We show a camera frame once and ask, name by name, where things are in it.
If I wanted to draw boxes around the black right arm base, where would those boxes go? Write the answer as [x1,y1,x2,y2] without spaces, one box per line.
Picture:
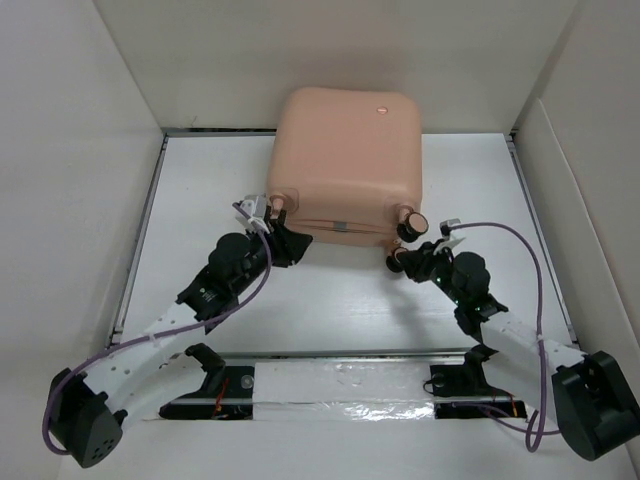
[423,345,527,420]

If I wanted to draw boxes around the pink hard-shell suitcase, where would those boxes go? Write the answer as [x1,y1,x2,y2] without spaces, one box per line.
[266,87,429,272]

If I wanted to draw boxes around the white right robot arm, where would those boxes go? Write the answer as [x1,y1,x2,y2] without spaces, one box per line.
[387,242,639,461]

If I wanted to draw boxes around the white foam block with tape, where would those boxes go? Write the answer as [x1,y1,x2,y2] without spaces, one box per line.
[252,359,435,422]

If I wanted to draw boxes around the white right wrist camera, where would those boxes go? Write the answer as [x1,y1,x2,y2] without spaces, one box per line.
[436,218,465,252]

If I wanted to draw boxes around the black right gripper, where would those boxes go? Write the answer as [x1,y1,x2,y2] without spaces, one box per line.
[395,238,464,306]

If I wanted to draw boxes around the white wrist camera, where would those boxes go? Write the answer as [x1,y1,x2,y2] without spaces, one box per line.
[234,195,269,233]
[436,218,465,252]

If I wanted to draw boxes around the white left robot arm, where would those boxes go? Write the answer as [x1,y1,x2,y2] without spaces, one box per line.
[41,220,313,468]

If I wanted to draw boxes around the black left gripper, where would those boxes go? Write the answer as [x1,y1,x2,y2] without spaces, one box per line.
[232,219,310,295]

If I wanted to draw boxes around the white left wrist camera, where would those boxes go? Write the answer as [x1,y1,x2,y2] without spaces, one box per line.
[234,195,269,233]

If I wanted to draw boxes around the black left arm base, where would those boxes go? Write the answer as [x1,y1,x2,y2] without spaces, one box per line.
[159,343,255,421]

